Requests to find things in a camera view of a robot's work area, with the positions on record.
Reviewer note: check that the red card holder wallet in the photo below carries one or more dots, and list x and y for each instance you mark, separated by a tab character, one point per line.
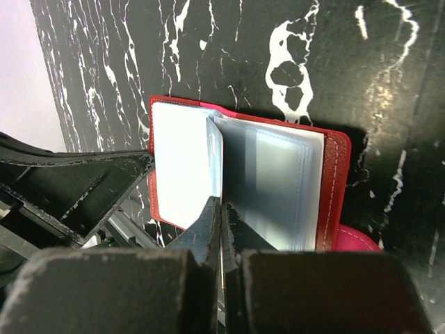
286	181

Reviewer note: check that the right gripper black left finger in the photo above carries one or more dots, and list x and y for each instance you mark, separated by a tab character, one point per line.
121	290

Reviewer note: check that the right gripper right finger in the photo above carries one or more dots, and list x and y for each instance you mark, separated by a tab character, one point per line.
271	291

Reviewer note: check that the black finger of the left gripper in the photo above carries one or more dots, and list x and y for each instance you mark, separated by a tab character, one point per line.
61	199

